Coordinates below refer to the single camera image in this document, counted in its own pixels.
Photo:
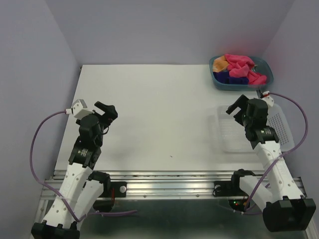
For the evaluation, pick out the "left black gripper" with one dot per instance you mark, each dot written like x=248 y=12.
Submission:
x=109 y=111

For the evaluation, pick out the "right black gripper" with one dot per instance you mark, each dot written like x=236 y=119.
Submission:
x=242 y=102

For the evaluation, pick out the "pink towel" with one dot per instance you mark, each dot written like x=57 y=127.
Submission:
x=240 y=66

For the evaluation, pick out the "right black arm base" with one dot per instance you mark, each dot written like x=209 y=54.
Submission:
x=238 y=199

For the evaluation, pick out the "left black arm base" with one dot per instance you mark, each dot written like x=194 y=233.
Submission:
x=106 y=201

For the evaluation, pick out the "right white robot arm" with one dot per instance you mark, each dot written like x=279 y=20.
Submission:
x=284 y=207

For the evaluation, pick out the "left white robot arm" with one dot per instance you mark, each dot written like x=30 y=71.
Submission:
x=61 y=221

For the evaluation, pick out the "purple towel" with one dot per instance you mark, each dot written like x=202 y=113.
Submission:
x=225 y=78

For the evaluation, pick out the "white perforated basket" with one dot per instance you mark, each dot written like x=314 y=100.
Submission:
x=230 y=135

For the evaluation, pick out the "orange towel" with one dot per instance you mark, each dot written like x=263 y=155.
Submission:
x=220 y=64

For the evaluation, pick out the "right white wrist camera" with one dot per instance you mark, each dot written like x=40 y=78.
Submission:
x=265 y=96

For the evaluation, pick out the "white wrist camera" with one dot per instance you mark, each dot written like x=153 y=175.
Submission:
x=265 y=96
x=79 y=109

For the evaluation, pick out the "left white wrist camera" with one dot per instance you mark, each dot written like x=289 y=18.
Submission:
x=79 y=109

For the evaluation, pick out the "aluminium mounting rail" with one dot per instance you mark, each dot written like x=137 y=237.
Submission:
x=169 y=185

